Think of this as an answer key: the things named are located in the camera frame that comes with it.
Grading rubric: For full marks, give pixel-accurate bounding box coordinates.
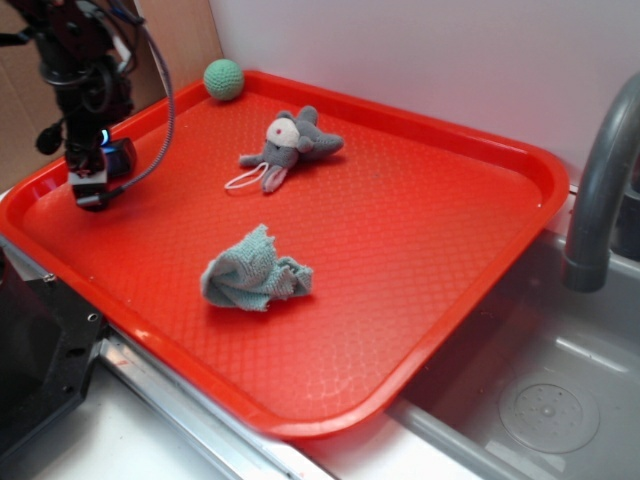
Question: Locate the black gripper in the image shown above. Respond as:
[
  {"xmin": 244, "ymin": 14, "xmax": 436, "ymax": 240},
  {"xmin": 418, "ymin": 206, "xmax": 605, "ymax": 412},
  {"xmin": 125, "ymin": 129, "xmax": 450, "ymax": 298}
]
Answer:
[{"xmin": 35, "ymin": 94, "xmax": 134, "ymax": 212}]

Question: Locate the small black box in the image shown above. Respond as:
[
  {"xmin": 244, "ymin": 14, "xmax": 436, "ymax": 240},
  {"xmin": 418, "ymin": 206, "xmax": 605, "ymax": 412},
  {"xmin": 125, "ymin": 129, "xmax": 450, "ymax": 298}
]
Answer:
[{"xmin": 102, "ymin": 138, "xmax": 137, "ymax": 178}]

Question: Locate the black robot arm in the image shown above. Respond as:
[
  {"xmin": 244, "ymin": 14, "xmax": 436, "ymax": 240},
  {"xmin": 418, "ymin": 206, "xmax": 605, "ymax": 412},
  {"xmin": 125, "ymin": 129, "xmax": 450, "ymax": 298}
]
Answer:
[{"xmin": 1, "ymin": 1, "xmax": 136, "ymax": 212}]

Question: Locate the green crocheted ball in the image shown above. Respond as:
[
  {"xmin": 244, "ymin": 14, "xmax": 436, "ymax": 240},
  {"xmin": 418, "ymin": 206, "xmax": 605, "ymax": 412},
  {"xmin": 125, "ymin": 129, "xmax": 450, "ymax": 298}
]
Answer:
[{"xmin": 203, "ymin": 59, "xmax": 245, "ymax": 101}]

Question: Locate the brown cardboard panel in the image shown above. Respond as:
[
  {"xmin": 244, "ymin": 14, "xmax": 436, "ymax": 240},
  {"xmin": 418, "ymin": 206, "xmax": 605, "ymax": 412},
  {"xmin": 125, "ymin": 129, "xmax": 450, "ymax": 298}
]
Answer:
[{"xmin": 1, "ymin": 0, "xmax": 222, "ymax": 192}]

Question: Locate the grey plush toy animal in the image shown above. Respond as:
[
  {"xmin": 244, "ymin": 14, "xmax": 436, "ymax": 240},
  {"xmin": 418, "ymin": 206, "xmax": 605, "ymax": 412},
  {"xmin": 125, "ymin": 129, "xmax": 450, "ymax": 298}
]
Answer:
[{"xmin": 224, "ymin": 105, "xmax": 344, "ymax": 194}]

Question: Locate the crumpled light blue cloth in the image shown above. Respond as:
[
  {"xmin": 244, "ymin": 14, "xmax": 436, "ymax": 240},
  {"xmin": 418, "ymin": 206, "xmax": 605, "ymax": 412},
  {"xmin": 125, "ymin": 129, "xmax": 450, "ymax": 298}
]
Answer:
[{"xmin": 200, "ymin": 224, "xmax": 314, "ymax": 312}]

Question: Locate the red plastic tray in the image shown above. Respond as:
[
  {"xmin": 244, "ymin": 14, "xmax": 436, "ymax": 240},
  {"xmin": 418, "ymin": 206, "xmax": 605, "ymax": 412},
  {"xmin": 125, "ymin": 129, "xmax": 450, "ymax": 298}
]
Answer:
[{"xmin": 1, "ymin": 72, "xmax": 568, "ymax": 439}]

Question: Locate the grey plastic sink basin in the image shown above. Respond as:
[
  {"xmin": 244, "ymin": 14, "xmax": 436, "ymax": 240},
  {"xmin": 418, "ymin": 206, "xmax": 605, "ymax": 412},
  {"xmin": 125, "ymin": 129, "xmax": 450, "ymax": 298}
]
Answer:
[{"xmin": 389, "ymin": 205, "xmax": 639, "ymax": 479}]

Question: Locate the grey sink faucet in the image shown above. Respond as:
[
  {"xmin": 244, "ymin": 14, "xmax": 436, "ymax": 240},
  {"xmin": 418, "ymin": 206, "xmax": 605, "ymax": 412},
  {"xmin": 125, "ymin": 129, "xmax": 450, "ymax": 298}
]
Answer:
[{"xmin": 561, "ymin": 74, "xmax": 639, "ymax": 292}]

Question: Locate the braided grey cable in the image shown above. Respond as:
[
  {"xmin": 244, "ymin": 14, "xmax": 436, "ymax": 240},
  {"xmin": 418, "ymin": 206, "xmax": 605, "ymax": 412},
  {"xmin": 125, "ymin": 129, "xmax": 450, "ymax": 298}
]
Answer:
[{"xmin": 107, "ymin": 0, "xmax": 177, "ymax": 201}]

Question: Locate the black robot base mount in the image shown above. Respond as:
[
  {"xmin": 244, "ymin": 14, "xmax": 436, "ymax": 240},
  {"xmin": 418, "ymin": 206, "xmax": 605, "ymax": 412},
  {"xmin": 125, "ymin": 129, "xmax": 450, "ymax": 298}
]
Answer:
[{"xmin": 1, "ymin": 251, "xmax": 105, "ymax": 461}]

